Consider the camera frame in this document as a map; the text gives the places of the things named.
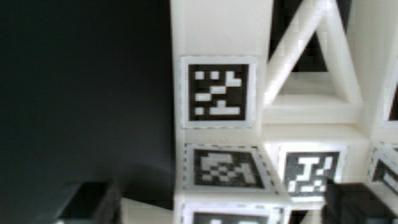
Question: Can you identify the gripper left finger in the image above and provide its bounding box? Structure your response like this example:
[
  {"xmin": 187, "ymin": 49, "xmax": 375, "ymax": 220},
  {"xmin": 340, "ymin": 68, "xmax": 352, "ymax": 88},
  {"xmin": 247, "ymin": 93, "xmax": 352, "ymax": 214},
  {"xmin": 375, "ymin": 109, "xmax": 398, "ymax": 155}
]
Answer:
[{"xmin": 57, "ymin": 182, "xmax": 121, "ymax": 224}]

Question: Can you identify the white U-shaped obstacle fence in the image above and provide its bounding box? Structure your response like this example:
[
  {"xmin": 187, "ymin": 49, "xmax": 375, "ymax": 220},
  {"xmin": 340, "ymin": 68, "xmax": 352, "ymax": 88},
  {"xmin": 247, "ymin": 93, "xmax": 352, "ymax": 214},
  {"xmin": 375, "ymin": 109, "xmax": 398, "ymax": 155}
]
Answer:
[{"xmin": 121, "ymin": 198, "xmax": 173, "ymax": 224}]

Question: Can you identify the white tagged cube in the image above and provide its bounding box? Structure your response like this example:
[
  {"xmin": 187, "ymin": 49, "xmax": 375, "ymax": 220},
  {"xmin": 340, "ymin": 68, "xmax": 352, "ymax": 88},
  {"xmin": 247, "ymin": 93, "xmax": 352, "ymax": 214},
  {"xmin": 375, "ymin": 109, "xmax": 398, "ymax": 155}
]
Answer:
[
  {"xmin": 173, "ymin": 144, "xmax": 292, "ymax": 224},
  {"xmin": 368, "ymin": 142, "xmax": 398, "ymax": 195}
]

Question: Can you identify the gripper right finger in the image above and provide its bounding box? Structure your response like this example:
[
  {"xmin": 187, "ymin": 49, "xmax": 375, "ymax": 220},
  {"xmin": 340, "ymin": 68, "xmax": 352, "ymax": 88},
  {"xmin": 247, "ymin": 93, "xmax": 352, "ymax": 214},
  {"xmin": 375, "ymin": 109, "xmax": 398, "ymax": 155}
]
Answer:
[{"xmin": 322, "ymin": 181, "xmax": 398, "ymax": 224}]

